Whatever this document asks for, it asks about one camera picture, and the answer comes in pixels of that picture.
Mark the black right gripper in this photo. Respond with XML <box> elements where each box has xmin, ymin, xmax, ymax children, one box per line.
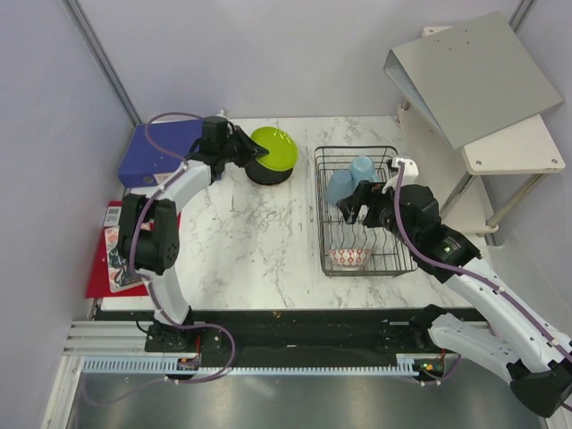
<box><xmin>336</xmin><ymin>180</ymin><xmax>418</xmax><ymax>249</ymax></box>

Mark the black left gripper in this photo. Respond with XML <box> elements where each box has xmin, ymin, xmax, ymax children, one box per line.
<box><xmin>220</xmin><ymin>126</ymin><xmax>268</xmax><ymax>169</ymax></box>

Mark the light blue plastic tumbler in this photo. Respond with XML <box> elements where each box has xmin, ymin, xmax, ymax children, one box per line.
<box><xmin>325</xmin><ymin>170</ymin><xmax>354</xmax><ymax>206</ymax></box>

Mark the lime green plate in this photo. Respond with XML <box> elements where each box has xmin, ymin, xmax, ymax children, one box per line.
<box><xmin>250</xmin><ymin>126</ymin><xmax>299</xmax><ymax>172</ymax></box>

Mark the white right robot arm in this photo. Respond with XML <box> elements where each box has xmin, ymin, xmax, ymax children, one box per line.
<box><xmin>336</xmin><ymin>181</ymin><xmax>571</xmax><ymax>417</ymax></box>

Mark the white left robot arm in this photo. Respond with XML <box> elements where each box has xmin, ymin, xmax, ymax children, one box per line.
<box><xmin>117</xmin><ymin>116</ymin><xmax>269</xmax><ymax>351</ymax></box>

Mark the white two-tier shelf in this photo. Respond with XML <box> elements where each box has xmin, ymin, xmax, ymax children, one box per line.
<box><xmin>396</xmin><ymin>25</ymin><xmax>567</xmax><ymax>248</ymax></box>

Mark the Little Women book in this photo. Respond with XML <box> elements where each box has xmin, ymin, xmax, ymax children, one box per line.
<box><xmin>104</xmin><ymin>226</ymin><xmax>144</xmax><ymax>294</ymax></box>

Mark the red folder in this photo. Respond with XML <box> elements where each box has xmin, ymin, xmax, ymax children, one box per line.
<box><xmin>85</xmin><ymin>201</ymin><xmax>147</xmax><ymax>299</ymax></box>

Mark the light blue handled mug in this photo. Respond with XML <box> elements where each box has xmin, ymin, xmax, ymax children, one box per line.
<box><xmin>349</xmin><ymin>156</ymin><xmax>379</xmax><ymax>187</ymax></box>

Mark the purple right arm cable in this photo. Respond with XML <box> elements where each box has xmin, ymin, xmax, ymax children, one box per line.
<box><xmin>395</xmin><ymin>163</ymin><xmax>572</xmax><ymax>388</ymax></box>

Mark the metal wire dish rack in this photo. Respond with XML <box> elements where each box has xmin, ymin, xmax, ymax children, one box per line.
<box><xmin>315</xmin><ymin>146</ymin><xmax>416</xmax><ymax>277</ymax></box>

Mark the blue ring binder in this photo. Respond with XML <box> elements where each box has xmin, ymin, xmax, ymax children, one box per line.
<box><xmin>117</xmin><ymin>120</ymin><xmax>202</xmax><ymax>188</ymax></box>

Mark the grey ring binder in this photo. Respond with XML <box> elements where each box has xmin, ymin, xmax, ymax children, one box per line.
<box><xmin>384</xmin><ymin>13</ymin><xmax>564</xmax><ymax>148</ymax></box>

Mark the light blue cable duct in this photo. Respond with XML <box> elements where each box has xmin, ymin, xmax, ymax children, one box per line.
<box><xmin>81</xmin><ymin>356</ymin><xmax>418</xmax><ymax>376</ymax></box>

